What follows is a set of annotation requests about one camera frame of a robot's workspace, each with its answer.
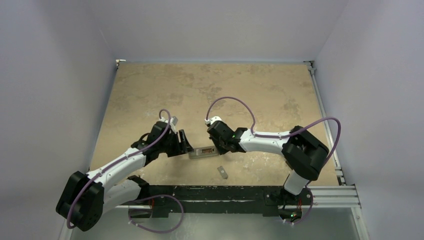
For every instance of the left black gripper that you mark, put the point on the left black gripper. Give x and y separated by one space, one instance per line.
182 147

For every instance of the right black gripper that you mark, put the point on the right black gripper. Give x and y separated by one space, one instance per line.
218 141

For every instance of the white remote control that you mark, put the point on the white remote control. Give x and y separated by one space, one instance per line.
203 152

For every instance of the grey battery cover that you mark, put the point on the grey battery cover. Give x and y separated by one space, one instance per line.
222 172

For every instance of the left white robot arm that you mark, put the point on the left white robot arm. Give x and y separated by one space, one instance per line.
87 196

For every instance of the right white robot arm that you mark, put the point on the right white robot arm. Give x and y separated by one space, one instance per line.
303 152

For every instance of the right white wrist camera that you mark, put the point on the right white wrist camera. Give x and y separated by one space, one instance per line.
211 120

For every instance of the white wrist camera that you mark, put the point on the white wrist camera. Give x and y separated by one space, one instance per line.
211 120
173 121

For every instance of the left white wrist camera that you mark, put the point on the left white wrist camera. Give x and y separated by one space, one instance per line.
173 121

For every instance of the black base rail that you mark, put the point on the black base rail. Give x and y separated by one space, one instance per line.
268 201

